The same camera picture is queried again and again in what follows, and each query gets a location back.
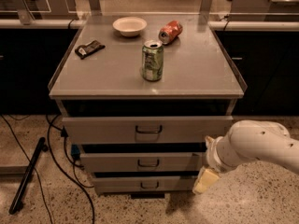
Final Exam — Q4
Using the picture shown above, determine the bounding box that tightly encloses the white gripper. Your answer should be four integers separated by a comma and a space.
192, 135, 237, 194

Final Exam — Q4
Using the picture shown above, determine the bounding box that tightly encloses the grey drawer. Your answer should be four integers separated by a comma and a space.
80, 152, 206, 173
93, 175, 196, 194
63, 116, 233, 145

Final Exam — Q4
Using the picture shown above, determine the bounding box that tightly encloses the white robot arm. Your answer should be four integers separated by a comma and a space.
192, 120, 299, 194

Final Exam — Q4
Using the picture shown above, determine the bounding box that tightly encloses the grey top drawer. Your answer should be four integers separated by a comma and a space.
63, 116, 233, 145

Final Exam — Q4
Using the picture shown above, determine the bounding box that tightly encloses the grey bottom drawer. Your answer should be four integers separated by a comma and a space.
93, 175, 196, 194

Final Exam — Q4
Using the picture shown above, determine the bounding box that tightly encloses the grey drawer cabinet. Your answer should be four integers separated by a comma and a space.
47, 13, 248, 201

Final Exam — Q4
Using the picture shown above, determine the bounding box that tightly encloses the green soda can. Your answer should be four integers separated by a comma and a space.
141, 40, 164, 81

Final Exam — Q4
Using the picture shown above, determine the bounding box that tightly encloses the blue plug adapter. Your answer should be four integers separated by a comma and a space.
71, 145, 80, 161

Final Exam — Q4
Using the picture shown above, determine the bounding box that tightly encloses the orange soda can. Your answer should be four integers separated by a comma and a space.
159, 21, 183, 45

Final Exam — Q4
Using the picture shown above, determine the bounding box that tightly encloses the white bowl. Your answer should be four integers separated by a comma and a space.
112, 17, 147, 37

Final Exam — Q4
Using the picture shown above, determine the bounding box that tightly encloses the dark snack packet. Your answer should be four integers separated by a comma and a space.
75, 40, 106, 60

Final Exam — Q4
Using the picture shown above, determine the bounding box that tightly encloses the black bar on floor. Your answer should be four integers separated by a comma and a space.
8, 137, 46, 215

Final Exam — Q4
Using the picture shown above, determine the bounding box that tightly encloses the black cable near cabinet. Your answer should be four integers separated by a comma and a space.
45, 114, 96, 224

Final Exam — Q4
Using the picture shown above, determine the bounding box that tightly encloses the black floor cable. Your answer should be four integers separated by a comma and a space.
0, 114, 54, 224

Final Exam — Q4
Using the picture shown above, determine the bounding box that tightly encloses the white horizontal rail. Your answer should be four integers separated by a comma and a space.
0, 20, 299, 32

